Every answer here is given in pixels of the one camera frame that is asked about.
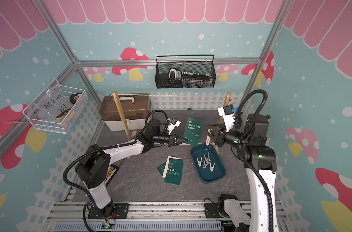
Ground brown lidded storage box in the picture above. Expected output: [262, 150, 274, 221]
[99, 95, 151, 131]

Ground yellow handled tool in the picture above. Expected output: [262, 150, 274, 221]
[56, 109, 71, 120]

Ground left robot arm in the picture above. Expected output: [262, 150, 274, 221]
[62, 110, 188, 218]

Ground clear wire wall basket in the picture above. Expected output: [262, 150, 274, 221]
[22, 79, 89, 134]

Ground black tape roll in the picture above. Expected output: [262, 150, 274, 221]
[69, 93, 82, 105]

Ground pink clothespin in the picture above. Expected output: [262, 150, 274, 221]
[203, 155, 210, 162]
[206, 129, 211, 146]

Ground screwdriver bit set case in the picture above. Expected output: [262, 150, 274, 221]
[104, 164, 119, 186]

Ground teal plastic tray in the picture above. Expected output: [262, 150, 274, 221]
[191, 144, 226, 184]

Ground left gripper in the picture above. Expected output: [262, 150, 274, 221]
[153, 130, 188, 148]

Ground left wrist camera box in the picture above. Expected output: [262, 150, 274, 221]
[166, 118, 181, 135]

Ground black mesh wall basket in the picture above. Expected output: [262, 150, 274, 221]
[155, 55, 216, 89]

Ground wooden postcard rack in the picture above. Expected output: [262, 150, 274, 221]
[111, 91, 232, 160]

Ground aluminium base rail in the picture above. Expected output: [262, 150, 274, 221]
[42, 201, 290, 232]

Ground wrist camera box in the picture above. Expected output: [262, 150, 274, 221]
[218, 104, 238, 132]
[166, 118, 181, 135]

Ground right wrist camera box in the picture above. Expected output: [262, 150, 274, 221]
[218, 104, 238, 132]

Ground clear plastic bag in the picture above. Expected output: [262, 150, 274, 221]
[38, 87, 72, 117]

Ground white clothespin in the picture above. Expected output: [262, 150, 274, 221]
[196, 157, 202, 167]
[209, 161, 215, 172]

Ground white postcard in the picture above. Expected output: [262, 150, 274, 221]
[162, 156, 181, 178]

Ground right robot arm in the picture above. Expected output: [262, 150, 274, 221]
[203, 90, 279, 232]

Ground green postcard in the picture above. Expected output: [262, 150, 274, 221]
[164, 158, 184, 185]
[157, 162, 166, 176]
[183, 118, 204, 146]

